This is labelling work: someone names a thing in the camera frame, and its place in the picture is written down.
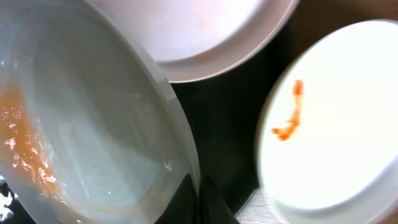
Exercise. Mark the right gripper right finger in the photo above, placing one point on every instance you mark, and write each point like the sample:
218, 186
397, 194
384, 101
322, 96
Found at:
213, 209

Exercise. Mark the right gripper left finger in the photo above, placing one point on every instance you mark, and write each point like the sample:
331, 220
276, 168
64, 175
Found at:
182, 207

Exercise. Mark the white plate bottom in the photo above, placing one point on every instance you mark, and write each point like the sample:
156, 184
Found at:
83, 138

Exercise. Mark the white plate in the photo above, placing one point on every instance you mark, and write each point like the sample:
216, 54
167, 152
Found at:
193, 40
83, 138
326, 140

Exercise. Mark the round black tray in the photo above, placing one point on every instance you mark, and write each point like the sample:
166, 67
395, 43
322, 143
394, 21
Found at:
222, 112

